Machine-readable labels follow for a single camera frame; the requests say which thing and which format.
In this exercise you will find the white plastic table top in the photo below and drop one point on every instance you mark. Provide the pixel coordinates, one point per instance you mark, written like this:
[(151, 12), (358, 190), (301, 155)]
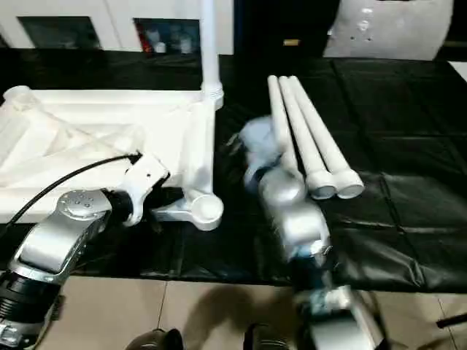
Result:
[(109, 109)]

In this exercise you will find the white plastic table leg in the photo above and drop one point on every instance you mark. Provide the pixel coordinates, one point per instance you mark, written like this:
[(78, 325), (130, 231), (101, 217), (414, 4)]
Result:
[(279, 109), (211, 54), (321, 127), (303, 127)]

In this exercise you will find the left robot leg dark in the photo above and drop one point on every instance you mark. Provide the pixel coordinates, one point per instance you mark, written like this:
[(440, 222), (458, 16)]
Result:
[(157, 341)]

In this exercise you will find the robot leg dark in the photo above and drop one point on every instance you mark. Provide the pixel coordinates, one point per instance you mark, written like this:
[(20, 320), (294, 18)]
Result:
[(266, 339), (157, 341)]

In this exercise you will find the small white jar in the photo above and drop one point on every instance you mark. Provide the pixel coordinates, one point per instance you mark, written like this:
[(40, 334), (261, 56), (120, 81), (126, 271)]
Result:
[(186, 45), (160, 47)]

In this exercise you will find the red box in cabinet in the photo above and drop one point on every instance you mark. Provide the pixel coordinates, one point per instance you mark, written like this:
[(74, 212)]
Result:
[(144, 43)]

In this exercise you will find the right robot leg dark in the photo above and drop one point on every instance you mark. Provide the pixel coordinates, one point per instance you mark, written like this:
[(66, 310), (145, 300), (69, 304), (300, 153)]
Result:
[(266, 339)]

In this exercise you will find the white cabinet with glass doors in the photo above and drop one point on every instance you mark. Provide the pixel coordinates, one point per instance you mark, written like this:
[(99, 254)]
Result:
[(116, 22)]

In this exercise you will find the small tan label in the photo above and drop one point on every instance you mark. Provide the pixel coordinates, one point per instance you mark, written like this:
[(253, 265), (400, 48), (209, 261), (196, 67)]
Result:
[(292, 42)]

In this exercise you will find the black cabinet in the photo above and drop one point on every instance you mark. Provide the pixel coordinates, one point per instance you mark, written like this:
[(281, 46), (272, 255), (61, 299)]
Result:
[(277, 22)]

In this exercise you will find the black work mat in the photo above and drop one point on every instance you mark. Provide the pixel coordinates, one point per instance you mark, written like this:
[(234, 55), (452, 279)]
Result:
[(401, 146)]

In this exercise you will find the white flat board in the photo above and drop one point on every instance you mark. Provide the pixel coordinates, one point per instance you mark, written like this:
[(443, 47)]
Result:
[(458, 69)]

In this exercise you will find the black table frame leg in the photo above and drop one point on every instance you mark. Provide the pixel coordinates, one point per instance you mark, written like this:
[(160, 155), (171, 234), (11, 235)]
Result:
[(452, 321)]

